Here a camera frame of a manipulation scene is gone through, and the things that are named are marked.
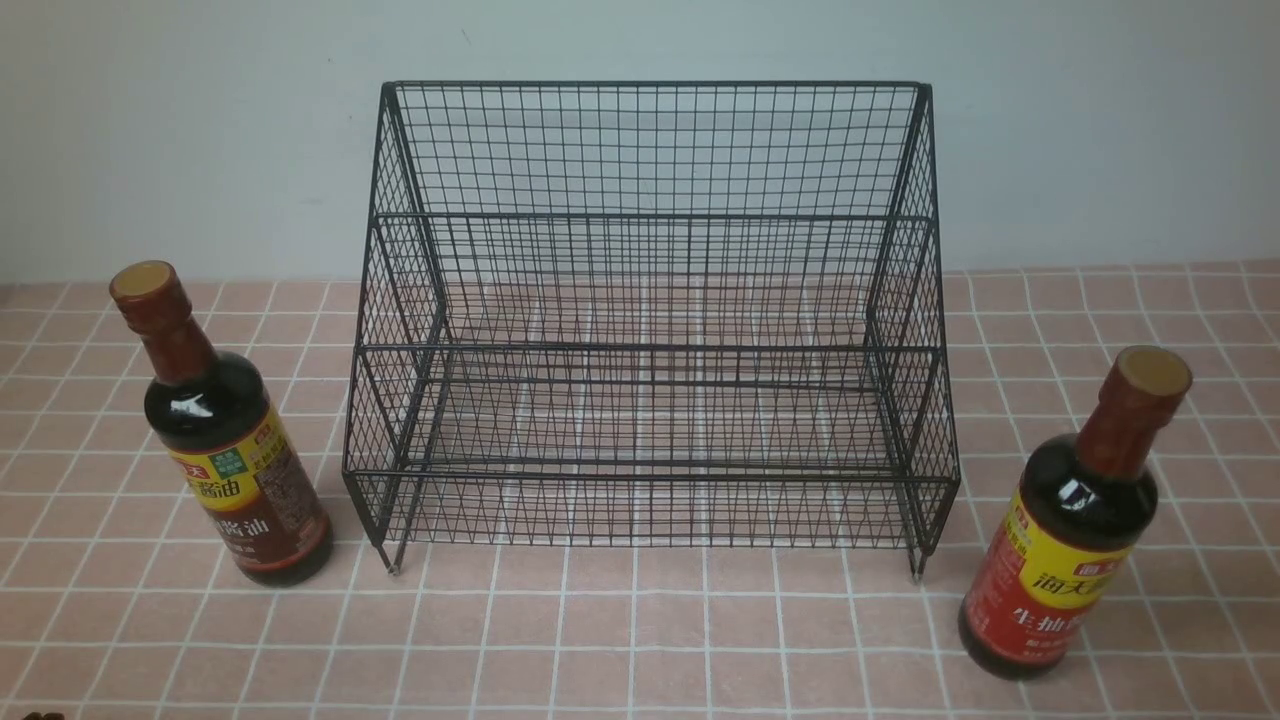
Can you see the soy sauce bottle brown label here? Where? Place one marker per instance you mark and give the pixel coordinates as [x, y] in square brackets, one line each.
[213, 414]

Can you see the soy sauce bottle red label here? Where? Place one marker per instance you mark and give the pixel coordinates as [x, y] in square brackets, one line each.
[1080, 506]

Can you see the black wire mesh shelf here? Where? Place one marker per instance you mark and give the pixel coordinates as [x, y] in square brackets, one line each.
[653, 314]

